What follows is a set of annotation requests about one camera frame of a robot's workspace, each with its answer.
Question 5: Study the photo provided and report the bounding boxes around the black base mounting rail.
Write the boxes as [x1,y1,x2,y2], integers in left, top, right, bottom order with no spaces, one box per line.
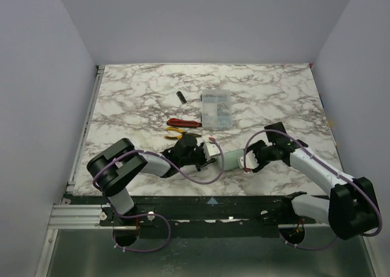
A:
[62,194,317,238]

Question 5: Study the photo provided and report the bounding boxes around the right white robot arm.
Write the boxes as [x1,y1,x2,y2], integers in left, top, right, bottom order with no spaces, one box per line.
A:
[237,122,383,240]

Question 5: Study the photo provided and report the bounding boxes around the red black utility knife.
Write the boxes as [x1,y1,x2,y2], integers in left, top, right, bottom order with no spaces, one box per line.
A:
[166,118,202,128]

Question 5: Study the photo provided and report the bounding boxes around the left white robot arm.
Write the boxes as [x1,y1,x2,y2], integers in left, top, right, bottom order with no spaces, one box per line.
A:
[87,135,216,216]

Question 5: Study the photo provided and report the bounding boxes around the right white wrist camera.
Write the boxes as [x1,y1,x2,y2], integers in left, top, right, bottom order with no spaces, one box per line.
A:
[237,151,259,173]

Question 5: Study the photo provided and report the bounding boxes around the aluminium extrusion frame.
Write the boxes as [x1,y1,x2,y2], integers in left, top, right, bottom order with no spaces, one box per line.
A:
[48,205,102,230]

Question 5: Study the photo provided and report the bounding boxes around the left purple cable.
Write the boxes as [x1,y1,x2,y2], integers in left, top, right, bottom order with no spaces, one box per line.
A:
[92,138,226,253]

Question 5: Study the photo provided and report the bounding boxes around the yellow handled pliers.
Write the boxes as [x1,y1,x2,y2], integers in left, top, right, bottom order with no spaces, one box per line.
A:
[164,127,202,140]

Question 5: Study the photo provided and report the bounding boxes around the mint green umbrella case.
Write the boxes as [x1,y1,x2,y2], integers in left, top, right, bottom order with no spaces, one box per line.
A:
[215,149,244,172]

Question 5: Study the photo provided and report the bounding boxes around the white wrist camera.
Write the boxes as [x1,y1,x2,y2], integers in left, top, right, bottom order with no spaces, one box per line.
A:
[202,141,221,161]
[237,151,259,173]

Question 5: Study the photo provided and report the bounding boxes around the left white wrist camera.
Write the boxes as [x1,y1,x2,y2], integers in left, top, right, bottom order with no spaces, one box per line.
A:
[202,141,221,161]

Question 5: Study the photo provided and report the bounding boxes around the clear plastic screw box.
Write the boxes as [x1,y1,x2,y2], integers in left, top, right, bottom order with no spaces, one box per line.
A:
[201,89,232,130]

